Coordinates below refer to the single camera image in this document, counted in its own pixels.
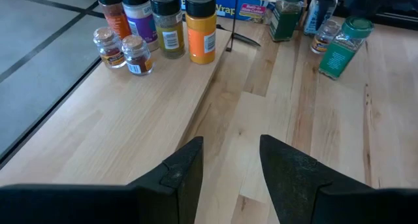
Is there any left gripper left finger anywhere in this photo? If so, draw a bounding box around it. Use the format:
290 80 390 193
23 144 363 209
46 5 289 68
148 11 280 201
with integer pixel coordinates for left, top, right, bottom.
0 136 204 224

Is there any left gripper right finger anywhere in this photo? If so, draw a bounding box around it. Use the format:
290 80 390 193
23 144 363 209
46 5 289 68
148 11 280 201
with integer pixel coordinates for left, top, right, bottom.
259 134 418 224

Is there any small cork-lid glass spice jar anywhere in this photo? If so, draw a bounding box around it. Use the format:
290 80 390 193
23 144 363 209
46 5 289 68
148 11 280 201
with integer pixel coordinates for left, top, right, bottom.
93 26 127 70
121 34 154 76
310 19 341 55

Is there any blue-white box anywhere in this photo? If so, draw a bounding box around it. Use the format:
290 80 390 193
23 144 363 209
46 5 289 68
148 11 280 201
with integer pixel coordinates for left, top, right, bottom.
302 0 342 36

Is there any olive black-lid spice bottle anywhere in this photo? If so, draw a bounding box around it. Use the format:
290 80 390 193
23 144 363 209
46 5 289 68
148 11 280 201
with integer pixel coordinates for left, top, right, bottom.
150 0 186 60

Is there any purple label black-lid spice bottle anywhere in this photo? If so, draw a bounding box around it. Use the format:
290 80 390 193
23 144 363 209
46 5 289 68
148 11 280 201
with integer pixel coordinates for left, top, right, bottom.
119 0 160 52

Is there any red-orange label black-lid spice bottle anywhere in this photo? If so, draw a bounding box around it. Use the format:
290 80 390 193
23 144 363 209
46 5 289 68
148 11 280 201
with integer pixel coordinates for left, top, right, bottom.
93 0 133 40

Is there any yellow black-lid spice bottle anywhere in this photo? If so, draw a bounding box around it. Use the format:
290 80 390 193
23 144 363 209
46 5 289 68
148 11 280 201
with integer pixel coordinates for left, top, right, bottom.
184 0 217 65

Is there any black kitchen knife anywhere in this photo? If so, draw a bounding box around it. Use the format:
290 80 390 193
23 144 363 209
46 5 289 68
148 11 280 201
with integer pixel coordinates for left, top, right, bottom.
215 24 262 48

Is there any blue plastic wrap box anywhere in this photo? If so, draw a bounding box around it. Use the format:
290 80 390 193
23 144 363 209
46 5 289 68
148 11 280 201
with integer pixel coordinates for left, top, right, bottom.
174 0 282 25

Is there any black wire wooden spice shelf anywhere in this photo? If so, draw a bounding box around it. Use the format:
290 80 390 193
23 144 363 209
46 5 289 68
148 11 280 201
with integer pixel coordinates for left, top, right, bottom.
0 0 239 187

